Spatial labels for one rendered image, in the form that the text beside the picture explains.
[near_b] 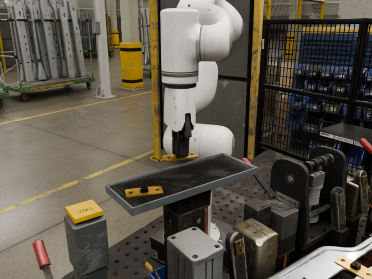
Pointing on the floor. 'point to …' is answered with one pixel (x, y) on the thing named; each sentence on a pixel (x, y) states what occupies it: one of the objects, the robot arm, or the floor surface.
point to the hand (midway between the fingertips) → (180, 147)
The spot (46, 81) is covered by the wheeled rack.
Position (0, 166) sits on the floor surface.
